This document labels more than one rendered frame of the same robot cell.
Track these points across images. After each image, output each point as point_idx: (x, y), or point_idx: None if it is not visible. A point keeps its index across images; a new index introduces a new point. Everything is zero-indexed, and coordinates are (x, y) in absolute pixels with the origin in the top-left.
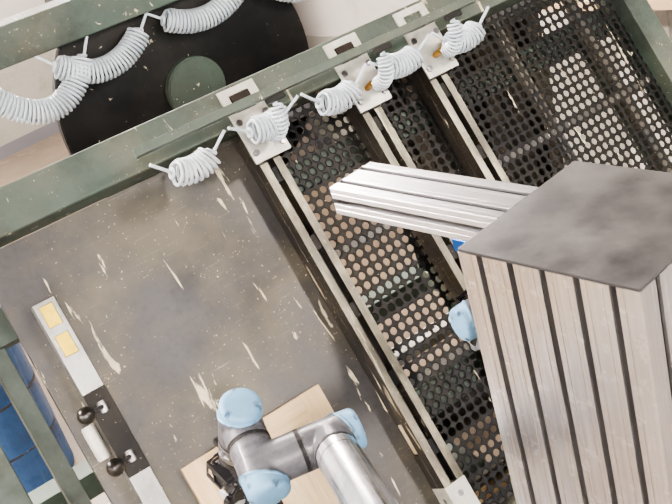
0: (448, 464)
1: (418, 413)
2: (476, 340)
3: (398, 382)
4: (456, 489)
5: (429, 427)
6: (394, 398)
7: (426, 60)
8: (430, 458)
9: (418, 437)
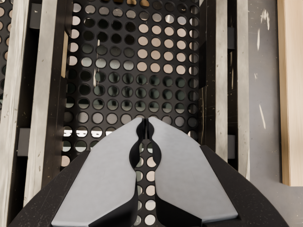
0: (227, 4)
1: (226, 84)
2: (223, 177)
3: (227, 137)
4: None
5: (224, 59)
6: (248, 122)
7: None
8: (245, 26)
9: (245, 58)
